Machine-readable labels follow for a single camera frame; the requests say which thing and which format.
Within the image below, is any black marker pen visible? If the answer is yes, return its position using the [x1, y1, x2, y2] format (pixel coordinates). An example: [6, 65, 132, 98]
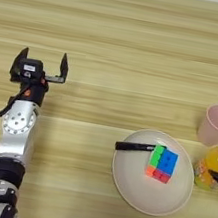
[113, 136, 169, 161]

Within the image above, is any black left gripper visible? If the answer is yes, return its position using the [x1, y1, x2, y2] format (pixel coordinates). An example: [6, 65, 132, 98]
[4, 43, 72, 111]

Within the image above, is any pink plastic cup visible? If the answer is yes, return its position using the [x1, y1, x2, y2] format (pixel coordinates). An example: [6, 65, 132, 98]
[194, 100, 218, 149]

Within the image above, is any pale pink round plate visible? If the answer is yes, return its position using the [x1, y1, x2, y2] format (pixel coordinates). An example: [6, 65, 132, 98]
[103, 122, 204, 218]

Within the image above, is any orange juice bottle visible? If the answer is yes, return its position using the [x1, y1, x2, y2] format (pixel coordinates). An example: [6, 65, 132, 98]
[190, 136, 218, 193]

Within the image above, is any left gripper's labelled black box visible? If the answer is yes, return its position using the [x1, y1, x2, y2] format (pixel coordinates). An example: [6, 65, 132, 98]
[16, 56, 46, 82]

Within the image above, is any colourful puzzle cube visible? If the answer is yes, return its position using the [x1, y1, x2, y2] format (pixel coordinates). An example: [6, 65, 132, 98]
[142, 142, 181, 186]

